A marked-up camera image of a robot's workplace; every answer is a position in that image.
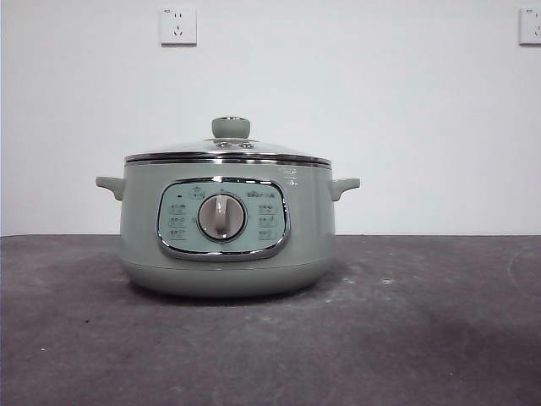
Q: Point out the glass lid with green knob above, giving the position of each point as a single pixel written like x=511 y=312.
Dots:
x=230 y=127

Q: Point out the pale green electric pot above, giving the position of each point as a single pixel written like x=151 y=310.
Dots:
x=313 y=237

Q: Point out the white wall socket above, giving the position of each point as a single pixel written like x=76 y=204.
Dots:
x=531 y=26
x=178 y=25

